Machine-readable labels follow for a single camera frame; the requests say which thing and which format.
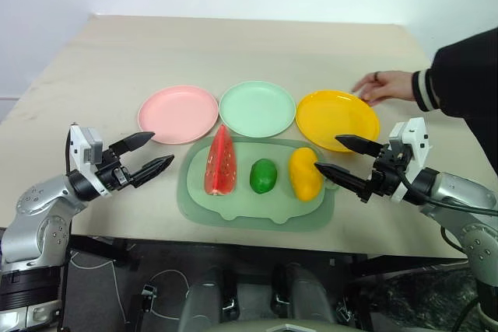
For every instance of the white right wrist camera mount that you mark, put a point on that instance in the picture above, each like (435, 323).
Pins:
(414, 133)

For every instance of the yellow plate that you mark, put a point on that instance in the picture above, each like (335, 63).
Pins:
(334, 114)

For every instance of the light green plate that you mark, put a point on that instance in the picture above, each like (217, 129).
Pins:
(257, 108)

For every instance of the black table frame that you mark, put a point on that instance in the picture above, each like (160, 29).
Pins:
(101, 248)

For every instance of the person's bare hand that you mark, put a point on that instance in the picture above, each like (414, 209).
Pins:
(393, 85)

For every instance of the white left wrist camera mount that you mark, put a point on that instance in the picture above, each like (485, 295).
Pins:
(79, 145)

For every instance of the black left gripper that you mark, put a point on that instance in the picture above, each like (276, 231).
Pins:
(116, 170)

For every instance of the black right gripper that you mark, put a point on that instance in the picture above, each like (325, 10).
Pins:
(385, 180)

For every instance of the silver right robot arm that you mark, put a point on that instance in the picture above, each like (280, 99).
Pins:
(463, 190)

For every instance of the dark grey rounded shape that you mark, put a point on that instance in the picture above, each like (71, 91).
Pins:
(206, 297)
(307, 297)

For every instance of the red watermelon slice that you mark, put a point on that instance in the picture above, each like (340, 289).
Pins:
(221, 168)

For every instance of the green lime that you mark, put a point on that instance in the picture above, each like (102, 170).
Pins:
(263, 176)

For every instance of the forearm in black sleeve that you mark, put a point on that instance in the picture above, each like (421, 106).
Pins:
(467, 83)

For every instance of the pink plate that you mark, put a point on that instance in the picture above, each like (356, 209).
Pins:
(177, 114)

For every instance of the yellow mango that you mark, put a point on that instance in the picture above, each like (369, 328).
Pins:
(303, 176)

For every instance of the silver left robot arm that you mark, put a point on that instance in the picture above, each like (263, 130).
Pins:
(39, 207)

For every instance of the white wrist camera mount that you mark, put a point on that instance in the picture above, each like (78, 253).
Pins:
(79, 145)
(414, 133)

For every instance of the dark speckled mat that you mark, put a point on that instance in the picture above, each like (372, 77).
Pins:
(420, 297)

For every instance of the translucent green tray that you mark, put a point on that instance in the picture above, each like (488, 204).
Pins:
(253, 207)

